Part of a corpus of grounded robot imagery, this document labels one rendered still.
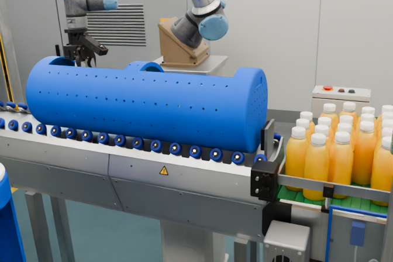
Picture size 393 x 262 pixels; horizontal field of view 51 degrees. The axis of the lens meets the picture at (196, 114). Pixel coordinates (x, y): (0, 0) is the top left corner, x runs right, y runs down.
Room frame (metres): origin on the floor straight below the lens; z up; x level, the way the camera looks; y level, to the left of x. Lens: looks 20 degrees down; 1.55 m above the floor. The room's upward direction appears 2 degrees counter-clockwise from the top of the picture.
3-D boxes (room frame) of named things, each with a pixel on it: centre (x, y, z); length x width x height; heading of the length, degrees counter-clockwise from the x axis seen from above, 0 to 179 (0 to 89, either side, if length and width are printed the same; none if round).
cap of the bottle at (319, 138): (1.05, -0.34, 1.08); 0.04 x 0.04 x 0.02
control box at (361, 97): (1.45, -0.54, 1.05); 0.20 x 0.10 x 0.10; 66
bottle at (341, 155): (1.06, -0.41, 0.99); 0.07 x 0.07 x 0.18
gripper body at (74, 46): (1.57, 0.44, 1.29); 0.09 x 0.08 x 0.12; 66
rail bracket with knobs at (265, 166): (1.06, -0.20, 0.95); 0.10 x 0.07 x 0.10; 156
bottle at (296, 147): (1.11, -0.30, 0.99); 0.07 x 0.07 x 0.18
